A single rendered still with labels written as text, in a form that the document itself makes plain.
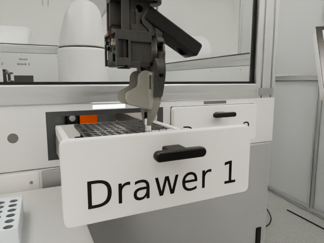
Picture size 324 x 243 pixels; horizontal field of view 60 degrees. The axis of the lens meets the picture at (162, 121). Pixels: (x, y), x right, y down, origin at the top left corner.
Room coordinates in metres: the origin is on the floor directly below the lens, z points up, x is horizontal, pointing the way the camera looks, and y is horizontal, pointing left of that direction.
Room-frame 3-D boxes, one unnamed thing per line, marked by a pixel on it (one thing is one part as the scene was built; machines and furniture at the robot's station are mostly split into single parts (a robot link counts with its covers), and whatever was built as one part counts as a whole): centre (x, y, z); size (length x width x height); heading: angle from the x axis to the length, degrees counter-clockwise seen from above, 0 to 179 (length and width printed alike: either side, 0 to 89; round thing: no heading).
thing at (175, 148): (0.37, -0.02, 0.91); 0.07 x 0.04 x 0.01; 115
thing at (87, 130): (0.57, 0.08, 0.87); 0.22 x 0.18 x 0.06; 25
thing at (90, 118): (1.03, 0.30, 0.86); 0.11 x 0.04 x 0.06; 115
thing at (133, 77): (0.49, 0.05, 0.97); 0.06 x 0.03 x 0.09; 115
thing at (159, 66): (0.46, 0.01, 1.02); 0.05 x 0.02 x 0.09; 25
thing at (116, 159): (0.39, -0.01, 0.87); 0.29 x 0.02 x 0.11; 115
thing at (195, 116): (0.81, -0.16, 0.87); 0.29 x 0.02 x 0.11; 115
